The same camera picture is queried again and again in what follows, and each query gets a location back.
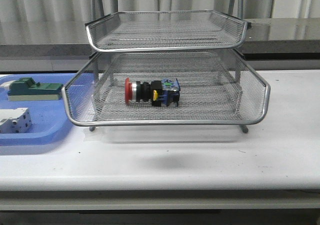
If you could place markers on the blue plastic tray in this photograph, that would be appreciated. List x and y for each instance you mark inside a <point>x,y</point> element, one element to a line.
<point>49,120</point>

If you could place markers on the red emergency stop push button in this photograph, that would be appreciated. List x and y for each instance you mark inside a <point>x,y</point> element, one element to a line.
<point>158,92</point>

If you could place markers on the white pleated curtain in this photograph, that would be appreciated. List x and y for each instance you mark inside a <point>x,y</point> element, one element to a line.
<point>79,10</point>

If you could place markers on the grey metal rack frame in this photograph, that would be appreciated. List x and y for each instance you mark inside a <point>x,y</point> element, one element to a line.
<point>99,4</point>

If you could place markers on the small white component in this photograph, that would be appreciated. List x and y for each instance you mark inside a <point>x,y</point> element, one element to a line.
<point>6,85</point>

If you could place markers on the green terminal block component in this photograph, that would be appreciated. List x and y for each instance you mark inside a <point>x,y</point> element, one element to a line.
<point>27,89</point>

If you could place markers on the silver mesh tray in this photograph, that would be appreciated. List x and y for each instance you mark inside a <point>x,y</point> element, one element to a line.
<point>217,88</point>
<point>137,31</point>

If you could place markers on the grey stone counter ledge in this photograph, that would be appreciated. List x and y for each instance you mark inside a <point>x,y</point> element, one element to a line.
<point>267,39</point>

